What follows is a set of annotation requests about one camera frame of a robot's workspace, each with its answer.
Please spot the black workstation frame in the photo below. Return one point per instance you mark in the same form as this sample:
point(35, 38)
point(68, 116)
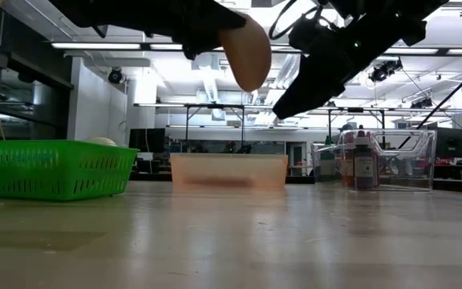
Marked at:
point(215, 106)

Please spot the clear plastic bin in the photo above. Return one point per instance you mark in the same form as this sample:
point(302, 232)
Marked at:
point(407, 168)

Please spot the pink toy bread bun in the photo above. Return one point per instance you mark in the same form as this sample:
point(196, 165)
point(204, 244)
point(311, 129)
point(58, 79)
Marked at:
point(247, 60)

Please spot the black aluminium rig frame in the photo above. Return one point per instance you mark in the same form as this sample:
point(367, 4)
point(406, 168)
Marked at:
point(94, 46)

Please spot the orange translucent plastic bin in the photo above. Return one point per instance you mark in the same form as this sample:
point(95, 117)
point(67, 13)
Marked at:
point(231, 164)

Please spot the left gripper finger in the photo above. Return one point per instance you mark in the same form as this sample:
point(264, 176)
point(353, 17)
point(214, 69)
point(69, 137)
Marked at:
point(211, 28)

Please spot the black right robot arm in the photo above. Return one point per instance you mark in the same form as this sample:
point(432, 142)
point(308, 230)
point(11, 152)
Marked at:
point(395, 16)

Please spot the black ceiling camera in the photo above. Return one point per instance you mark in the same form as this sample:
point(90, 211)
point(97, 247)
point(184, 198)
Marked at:
point(115, 76)
point(379, 74)

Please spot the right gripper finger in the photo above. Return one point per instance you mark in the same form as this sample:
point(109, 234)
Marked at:
point(307, 94)

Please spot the person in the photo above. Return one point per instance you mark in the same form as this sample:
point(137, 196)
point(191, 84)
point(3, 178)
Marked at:
point(344, 127)

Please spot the green plastic basket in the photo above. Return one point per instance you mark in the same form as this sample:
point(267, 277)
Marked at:
point(34, 172)

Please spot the black computer monitor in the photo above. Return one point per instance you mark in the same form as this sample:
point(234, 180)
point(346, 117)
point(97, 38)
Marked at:
point(451, 142)
point(147, 140)

